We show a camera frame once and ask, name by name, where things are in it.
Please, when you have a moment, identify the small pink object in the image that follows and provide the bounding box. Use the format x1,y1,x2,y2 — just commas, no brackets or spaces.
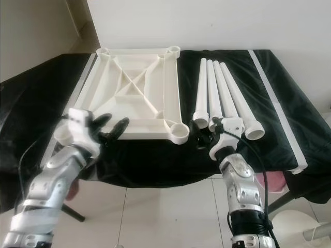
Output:
66,182,79,201

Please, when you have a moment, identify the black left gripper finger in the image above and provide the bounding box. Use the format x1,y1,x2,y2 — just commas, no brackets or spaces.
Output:
91,113,113,131
110,117,130,141

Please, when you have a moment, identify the black cloth table cover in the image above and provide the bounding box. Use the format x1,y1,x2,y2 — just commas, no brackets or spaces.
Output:
0,49,331,213

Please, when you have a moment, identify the white plastic table leg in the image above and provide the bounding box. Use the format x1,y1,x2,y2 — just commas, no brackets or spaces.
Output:
192,57,210,129
220,62,266,141
206,60,224,132
213,61,244,122

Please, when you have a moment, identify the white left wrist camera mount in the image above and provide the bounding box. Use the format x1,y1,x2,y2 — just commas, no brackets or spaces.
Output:
70,108,101,158

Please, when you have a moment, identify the white plastic table top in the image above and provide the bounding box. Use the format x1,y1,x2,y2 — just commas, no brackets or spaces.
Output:
62,45,190,145

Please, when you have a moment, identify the pink fabric item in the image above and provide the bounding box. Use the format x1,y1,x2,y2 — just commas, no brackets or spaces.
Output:
256,172,288,194

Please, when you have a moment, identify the black metal stand leg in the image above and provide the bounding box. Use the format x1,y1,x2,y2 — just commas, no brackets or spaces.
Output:
62,204,84,222
269,194,303,215

